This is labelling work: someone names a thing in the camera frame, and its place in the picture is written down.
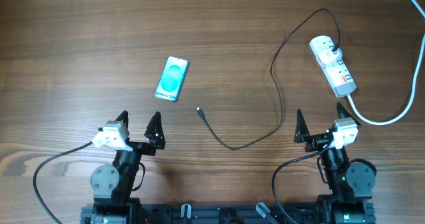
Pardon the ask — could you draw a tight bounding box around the black left camera cable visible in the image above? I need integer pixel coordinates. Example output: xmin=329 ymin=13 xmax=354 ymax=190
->
xmin=33 ymin=128 xmax=103 ymax=224

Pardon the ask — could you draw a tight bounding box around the white USB charger plug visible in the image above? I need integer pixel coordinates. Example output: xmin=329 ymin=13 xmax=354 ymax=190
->
xmin=317 ymin=48 xmax=342 ymax=66

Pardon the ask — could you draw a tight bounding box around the teal Galaxy smartphone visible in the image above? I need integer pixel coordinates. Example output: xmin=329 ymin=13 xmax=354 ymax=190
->
xmin=155 ymin=56 xmax=189 ymax=102

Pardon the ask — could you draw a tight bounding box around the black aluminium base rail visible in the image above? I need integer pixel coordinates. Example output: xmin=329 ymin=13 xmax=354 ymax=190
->
xmin=80 ymin=202 xmax=376 ymax=224

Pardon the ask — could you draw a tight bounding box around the black right camera cable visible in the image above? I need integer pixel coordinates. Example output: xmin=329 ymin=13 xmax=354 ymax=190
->
xmin=271 ymin=140 xmax=333 ymax=224

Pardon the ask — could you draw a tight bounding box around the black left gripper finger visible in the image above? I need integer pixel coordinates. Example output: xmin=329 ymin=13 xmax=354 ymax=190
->
xmin=144 ymin=111 xmax=165 ymax=145
xmin=114 ymin=110 xmax=129 ymax=130

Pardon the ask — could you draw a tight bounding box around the black camera cable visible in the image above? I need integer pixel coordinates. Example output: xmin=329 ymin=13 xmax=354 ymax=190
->
xmin=271 ymin=140 xmax=333 ymax=224
xmin=33 ymin=128 xmax=103 ymax=224

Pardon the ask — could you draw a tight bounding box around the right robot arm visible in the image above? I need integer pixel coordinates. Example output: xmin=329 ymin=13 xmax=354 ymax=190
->
xmin=294 ymin=103 xmax=377 ymax=224

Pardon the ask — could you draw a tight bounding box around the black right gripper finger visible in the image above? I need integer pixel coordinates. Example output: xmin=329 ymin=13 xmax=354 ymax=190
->
xmin=295 ymin=108 xmax=310 ymax=136
xmin=336 ymin=102 xmax=361 ymax=128

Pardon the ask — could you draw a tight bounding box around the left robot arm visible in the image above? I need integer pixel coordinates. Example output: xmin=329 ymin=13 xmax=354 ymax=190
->
xmin=80 ymin=110 xmax=165 ymax=224

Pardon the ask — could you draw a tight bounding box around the white power strip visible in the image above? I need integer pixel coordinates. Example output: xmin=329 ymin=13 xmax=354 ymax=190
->
xmin=309 ymin=35 xmax=357 ymax=98

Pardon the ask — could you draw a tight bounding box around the black USB charging cable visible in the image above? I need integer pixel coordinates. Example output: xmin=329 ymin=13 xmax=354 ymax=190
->
xmin=196 ymin=7 xmax=342 ymax=151

